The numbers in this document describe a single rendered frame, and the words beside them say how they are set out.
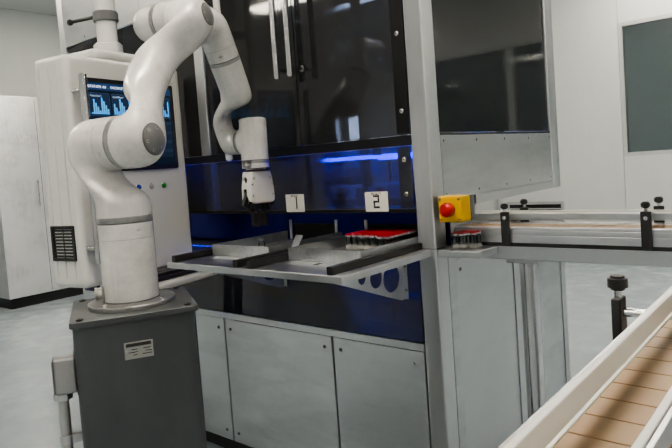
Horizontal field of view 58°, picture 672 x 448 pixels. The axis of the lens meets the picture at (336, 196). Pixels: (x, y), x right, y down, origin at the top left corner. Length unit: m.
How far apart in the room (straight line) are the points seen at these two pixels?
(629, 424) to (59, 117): 1.88
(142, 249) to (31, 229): 5.12
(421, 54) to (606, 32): 4.73
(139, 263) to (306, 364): 0.92
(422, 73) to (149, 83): 0.73
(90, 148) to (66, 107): 0.69
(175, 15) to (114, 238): 0.56
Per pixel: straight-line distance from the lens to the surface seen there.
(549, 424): 0.44
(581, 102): 6.38
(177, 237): 2.36
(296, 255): 1.70
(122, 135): 1.36
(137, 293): 1.41
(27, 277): 6.51
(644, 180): 6.23
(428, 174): 1.71
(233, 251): 1.90
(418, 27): 1.75
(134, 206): 1.39
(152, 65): 1.51
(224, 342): 2.45
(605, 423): 0.53
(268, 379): 2.31
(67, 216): 2.13
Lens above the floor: 1.14
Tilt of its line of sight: 3 degrees down
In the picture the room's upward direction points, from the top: 4 degrees counter-clockwise
